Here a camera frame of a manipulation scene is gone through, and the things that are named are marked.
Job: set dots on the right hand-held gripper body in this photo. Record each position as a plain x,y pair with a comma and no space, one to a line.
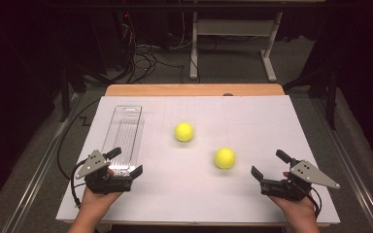
304,173

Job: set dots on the person's right hand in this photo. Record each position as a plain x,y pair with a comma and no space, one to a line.
299,210

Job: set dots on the white board sheet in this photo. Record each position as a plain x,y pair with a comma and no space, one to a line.
207,194

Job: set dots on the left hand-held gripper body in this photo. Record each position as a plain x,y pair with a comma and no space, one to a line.
92,163

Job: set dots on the dark computer tower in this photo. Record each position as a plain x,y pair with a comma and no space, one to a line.
110,42

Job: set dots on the wooden table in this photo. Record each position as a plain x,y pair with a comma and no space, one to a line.
191,90

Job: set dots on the person's left hand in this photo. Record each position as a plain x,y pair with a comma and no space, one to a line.
95,202

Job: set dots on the metal floor rail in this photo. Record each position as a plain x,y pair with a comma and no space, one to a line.
29,194
356,181

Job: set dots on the black metal stand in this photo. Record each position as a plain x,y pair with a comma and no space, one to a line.
65,97
332,103

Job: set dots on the white metal desk frame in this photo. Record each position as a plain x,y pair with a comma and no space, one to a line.
236,27

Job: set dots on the clear plastic container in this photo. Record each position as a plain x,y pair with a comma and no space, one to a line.
126,129

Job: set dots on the yellow tennis ball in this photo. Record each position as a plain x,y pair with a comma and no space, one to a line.
184,131
225,158

